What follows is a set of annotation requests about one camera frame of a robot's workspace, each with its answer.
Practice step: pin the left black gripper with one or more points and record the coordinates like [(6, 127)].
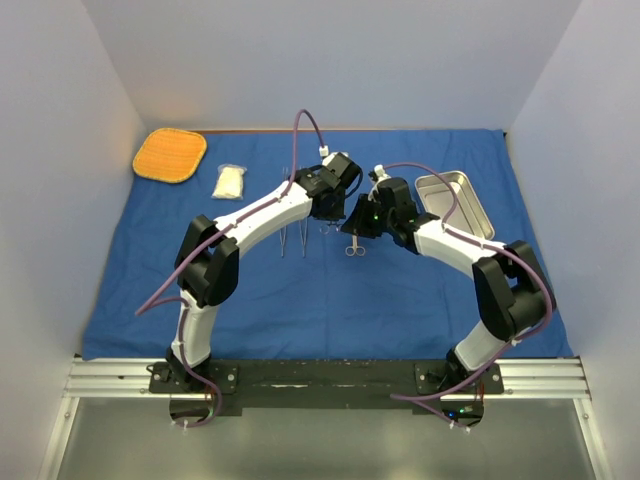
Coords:
[(336, 214)]

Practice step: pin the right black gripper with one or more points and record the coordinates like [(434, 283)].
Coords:
[(356, 223)]

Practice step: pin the steel surgical scissors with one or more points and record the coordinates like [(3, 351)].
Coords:
[(355, 249)]

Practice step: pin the long steel tweezers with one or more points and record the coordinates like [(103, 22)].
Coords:
[(303, 232), (283, 235)]

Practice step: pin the steel instrument tray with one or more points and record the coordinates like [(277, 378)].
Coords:
[(469, 214)]

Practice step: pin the blue surgical drape cloth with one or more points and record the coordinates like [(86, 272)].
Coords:
[(387, 304)]

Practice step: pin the white gauze pad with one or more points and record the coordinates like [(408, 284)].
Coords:
[(230, 182)]

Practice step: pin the orange square woven mat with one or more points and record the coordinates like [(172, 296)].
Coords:
[(169, 155)]

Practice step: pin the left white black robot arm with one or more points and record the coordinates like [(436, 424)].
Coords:
[(212, 249)]

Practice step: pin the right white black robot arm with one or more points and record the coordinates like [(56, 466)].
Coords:
[(513, 297)]

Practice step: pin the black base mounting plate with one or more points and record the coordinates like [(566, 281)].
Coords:
[(228, 387)]

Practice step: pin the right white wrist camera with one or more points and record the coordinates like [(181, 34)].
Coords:
[(377, 175)]

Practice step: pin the aluminium frame rail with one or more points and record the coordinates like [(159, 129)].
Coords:
[(521, 378)]

